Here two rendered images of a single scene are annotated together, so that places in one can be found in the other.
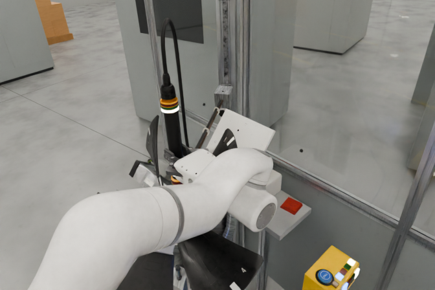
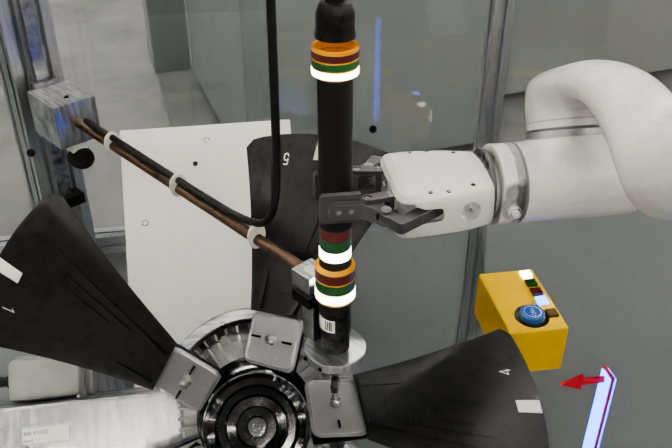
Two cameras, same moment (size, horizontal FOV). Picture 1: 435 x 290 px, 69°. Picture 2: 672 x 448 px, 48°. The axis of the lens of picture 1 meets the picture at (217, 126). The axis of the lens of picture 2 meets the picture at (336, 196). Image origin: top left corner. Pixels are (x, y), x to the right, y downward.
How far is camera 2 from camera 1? 0.76 m
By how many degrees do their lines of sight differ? 49
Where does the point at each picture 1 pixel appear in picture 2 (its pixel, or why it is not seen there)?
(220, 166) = (633, 88)
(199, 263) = (441, 427)
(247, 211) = not seen: hidden behind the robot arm
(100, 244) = not seen: outside the picture
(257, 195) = not seen: hidden behind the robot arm
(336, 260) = (511, 286)
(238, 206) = (611, 178)
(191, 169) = (455, 185)
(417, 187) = (488, 123)
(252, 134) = (240, 153)
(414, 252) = (503, 237)
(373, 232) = (436, 249)
